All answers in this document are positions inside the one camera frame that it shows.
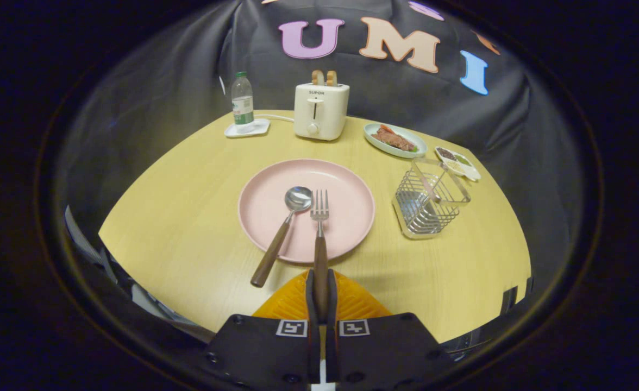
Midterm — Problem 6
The clear plastic water bottle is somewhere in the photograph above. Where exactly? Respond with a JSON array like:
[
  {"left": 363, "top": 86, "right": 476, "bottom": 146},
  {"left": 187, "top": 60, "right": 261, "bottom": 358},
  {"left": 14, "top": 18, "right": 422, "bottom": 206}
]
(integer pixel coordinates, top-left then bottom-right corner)
[{"left": 231, "top": 72, "right": 255, "bottom": 134}]

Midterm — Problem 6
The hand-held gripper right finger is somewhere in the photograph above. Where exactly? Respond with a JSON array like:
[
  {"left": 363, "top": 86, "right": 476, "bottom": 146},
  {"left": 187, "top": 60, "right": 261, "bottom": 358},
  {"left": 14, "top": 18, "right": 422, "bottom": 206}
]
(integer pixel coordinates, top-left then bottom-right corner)
[{"left": 326, "top": 270, "right": 454, "bottom": 390}]

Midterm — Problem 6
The pale green plate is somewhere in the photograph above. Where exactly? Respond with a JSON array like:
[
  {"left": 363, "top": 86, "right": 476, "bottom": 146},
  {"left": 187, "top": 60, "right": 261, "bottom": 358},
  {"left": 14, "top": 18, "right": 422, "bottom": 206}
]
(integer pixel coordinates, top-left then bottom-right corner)
[{"left": 364, "top": 123, "right": 428, "bottom": 159}]

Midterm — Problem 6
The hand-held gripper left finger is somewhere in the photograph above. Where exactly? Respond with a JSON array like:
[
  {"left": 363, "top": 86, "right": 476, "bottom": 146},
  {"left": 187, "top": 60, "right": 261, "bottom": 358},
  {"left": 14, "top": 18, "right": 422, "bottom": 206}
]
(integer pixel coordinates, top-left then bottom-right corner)
[{"left": 204, "top": 270, "right": 321, "bottom": 390}]

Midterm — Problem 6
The white sectioned seasoning dish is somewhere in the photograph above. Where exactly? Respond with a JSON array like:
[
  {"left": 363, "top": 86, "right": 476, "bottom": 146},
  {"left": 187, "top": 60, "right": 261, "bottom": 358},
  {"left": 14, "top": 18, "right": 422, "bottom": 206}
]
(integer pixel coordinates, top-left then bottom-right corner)
[{"left": 435, "top": 146, "right": 482, "bottom": 182}]

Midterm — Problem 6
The cream white toaster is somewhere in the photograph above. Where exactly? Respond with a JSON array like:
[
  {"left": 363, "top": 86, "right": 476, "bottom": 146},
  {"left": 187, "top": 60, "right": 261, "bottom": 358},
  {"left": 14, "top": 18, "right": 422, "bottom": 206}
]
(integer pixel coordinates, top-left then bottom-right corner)
[{"left": 293, "top": 81, "right": 350, "bottom": 142}]

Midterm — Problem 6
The wooden handled metal spoon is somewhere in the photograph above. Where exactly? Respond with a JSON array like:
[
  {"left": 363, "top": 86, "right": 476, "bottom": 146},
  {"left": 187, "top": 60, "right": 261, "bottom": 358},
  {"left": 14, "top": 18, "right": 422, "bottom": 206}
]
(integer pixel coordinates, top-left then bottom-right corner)
[{"left": 250, "top": 186, "right": 313, "bottom": 288}]

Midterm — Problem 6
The pink round plate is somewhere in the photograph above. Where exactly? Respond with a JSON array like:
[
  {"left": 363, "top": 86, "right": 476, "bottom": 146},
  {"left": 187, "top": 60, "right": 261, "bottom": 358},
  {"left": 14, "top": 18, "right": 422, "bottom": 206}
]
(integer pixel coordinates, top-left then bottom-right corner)
[{"left": 237, "top": 159, "right": 376, "bottom": 264}]

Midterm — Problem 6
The white square coaster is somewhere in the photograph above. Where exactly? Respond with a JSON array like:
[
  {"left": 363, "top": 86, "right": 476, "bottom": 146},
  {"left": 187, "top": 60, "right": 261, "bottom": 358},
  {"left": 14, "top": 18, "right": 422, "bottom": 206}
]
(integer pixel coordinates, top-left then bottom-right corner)
[{"left": 224, "top": 118, "right": 271, "bottom": 138}]

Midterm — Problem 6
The wooden handled metal fork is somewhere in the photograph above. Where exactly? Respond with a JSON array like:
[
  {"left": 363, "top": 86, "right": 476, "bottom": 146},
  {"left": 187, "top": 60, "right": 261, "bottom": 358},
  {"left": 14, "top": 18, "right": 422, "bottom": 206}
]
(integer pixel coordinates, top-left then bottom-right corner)
[{"left": 310, "top": 189, "right": 330, "bottom": 321}]

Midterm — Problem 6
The brown meat steak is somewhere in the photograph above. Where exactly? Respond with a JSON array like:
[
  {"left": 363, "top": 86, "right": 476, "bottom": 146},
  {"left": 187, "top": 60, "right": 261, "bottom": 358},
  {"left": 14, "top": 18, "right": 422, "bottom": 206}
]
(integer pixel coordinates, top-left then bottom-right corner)
[{"left": 373, "top": 130, "right": 415, "bottom": 152}]

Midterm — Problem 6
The metal wire cutlery basket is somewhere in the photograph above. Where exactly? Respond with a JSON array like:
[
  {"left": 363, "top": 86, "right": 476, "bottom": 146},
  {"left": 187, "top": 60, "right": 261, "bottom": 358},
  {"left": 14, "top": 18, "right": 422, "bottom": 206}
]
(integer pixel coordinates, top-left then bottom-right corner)
[{"left": 392, "top": 157, "right": 471, "bottom": 240}]

